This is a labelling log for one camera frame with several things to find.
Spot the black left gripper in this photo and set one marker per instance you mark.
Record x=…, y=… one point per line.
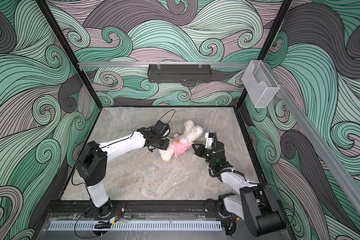
x=164, y=146

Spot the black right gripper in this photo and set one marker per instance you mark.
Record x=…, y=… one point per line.
x=199, y=151

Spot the pink knitted bear sweater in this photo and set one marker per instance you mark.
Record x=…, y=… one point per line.
x=179, y=148

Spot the white plush teddy bear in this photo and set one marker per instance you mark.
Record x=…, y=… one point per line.
x=190, y=134

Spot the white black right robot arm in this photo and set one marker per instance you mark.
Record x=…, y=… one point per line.
x=255, y=203

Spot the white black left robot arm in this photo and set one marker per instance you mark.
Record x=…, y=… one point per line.
x=92, y=162

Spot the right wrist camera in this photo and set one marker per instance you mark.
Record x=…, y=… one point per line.
x=211, y=140

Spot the black perforated wall tray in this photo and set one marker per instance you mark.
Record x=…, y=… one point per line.
x=179, y=74

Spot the clear plastic wall bin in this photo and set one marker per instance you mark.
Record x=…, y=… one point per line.
x=260, y=83

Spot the aluminium rail back wall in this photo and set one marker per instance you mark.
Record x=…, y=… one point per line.
x=122, y=64

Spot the aluminium rail wall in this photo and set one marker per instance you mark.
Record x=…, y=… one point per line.
x=122, y=64
x=324, y=151

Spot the black enclosure corner post left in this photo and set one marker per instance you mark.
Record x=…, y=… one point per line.
x=66, y=47

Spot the black enclosure corner post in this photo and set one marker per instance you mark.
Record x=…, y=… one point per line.
x=66, y=47
x=275, y=27

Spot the aluminium rail right wall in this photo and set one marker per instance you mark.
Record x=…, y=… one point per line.
x=324, y=151

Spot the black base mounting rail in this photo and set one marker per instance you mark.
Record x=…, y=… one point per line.
x=205, y=208

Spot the white slotted cable duct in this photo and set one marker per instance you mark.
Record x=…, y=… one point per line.
x=138, y=226

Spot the black enclosure corner post right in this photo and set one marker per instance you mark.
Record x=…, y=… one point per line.
x=275, y=27

